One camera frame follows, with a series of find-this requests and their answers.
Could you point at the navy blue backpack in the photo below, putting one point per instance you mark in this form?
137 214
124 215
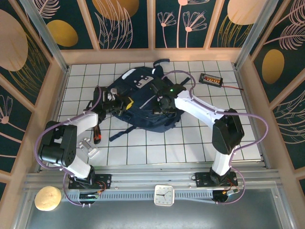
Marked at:
143 114

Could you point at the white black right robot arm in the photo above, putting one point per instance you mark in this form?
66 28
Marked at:
197 107

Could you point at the black board with orange connectors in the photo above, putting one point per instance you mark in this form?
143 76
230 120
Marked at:
211 80

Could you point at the white square clock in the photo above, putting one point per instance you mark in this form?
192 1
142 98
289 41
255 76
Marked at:
164 195

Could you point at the beige round sponge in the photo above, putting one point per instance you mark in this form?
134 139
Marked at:
47 199

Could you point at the silver metal bracket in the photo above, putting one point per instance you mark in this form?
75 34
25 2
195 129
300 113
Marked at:
89 149

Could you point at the aluminium mounting rail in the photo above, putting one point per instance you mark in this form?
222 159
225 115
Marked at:
143 176

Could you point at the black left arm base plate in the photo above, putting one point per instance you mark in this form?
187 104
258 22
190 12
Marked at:
106 180

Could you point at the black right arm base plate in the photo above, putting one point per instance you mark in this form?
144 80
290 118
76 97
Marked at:
202 179

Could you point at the aluminium frame post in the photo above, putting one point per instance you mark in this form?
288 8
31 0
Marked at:
46 38
255 33

